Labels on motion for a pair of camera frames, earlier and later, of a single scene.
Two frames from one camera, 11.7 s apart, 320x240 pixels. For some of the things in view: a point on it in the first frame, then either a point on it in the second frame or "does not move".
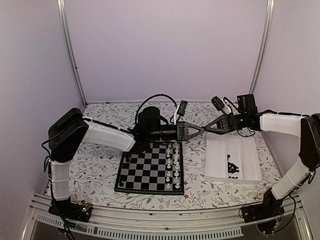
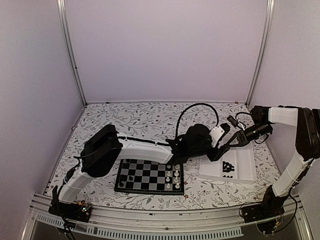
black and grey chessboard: x=159 y=169 does not move
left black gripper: x=182 y=129 -> x=218 y=153
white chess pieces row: x=176 y=164 does not move
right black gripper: x=232 y=125 -> x=242 y=140
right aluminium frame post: x=269 y=13 does not move
